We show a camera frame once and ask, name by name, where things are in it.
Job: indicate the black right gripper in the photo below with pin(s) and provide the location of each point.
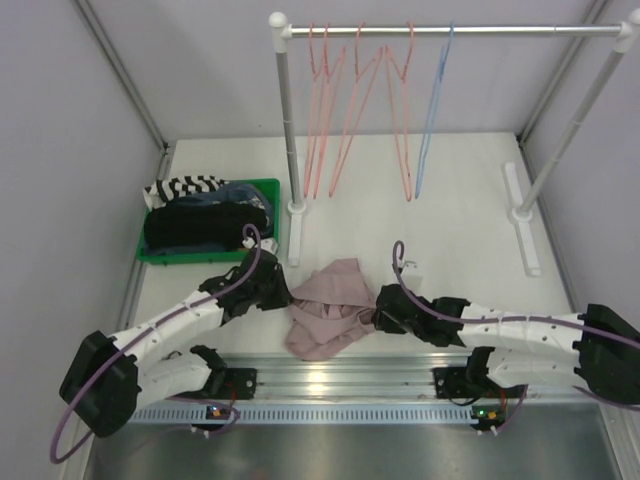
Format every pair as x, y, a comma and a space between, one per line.
384, 322

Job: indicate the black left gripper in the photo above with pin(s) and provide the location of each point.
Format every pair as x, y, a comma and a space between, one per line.
273, 288

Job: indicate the mauve tank top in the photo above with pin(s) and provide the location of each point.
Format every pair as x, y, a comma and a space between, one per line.
330, 311

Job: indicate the blue wire hanger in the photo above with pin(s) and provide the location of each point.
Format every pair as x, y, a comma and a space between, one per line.
432, 112

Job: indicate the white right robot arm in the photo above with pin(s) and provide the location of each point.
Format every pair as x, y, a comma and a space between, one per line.
596, 351

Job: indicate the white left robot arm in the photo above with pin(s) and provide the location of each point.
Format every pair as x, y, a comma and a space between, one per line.
148, 343

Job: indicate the green plastic bin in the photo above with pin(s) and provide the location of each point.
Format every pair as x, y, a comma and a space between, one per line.
211, 253

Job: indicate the blue denim garment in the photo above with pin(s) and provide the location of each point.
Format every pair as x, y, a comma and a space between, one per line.
241, 193

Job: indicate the striped black white garment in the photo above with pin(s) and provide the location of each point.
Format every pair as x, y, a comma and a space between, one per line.
161, 192

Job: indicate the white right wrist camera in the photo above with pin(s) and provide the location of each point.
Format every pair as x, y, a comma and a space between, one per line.
411, 275

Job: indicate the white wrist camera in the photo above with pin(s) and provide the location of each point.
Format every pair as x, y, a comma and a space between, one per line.
269, 245
411, 275

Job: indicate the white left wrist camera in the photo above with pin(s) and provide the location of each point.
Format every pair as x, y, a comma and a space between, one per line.
269, 245

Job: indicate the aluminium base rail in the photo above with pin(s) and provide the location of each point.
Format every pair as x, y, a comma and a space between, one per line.
345, 380

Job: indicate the slotted grey cable duct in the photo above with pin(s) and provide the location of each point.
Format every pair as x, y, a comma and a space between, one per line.
315, 414

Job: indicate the white clothes rack frame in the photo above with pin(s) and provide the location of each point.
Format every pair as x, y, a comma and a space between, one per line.
626, 34

